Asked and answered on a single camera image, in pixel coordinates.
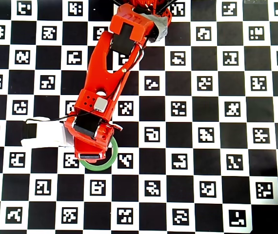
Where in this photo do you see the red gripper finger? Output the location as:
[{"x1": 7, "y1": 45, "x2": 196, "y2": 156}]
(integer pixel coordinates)
[{"x1": 78, "y1": 152, "x2": 103, "y2": 163}]

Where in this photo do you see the white taped wrist camera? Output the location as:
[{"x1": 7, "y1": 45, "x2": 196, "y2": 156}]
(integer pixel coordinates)
[{"x1": 20, "y1": 116, "x2": 76, "y2": 149}]

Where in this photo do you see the black camera cable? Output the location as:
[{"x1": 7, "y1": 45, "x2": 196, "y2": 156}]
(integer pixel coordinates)
[{"x1": 26, "y1": 42, "x2": 145, "y2": 122}]

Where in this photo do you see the black white marker checkerboard mat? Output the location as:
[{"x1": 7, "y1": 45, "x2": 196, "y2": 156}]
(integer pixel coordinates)
[{"x1": 0, "y1": 0, "x2": 278, "y2": 234}]

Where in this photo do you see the grey duct tape wad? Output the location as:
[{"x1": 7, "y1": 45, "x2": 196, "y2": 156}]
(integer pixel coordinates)
[{"x1": 150, "y1": 14, "x2": 169, "y2": 44}]

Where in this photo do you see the green ring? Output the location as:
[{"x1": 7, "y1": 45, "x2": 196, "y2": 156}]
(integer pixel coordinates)
[{"x1": 79, "y1": 136, "x2": 119, "y2": 171}]

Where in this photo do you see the red gripper body black motor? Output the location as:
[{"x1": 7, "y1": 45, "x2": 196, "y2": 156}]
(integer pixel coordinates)
[{"x1": 64, "y1": 114, "x2": 123, "y2": 159}]

